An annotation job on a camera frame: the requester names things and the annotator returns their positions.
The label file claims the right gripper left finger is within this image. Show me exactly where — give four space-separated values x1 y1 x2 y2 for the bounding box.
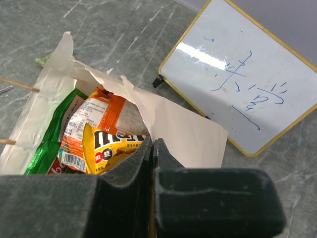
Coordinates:
0 137 153 238

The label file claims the yellow green snack packet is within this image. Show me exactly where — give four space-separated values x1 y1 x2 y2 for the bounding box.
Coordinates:
34 53 52 68

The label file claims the yellow M&M candy packet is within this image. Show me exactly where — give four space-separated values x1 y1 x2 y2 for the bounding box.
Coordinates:
82 124 146 175

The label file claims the grey pen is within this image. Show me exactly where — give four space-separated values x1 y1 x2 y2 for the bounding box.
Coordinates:
0 86 13 95

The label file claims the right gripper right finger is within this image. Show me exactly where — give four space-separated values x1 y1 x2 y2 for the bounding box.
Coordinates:
153 139 285 238

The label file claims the beige paper bag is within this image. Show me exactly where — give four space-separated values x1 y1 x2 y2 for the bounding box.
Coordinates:
0 32 228 175

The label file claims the whiteboard with wooden frame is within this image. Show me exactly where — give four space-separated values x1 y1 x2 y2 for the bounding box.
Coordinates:
153 0 317 156

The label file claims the orange mango snack bag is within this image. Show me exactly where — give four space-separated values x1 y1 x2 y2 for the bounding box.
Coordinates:
58 86 149 173

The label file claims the large green Chiaba chips bag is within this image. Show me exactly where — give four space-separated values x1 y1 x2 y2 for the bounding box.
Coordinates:
24 88 88 175

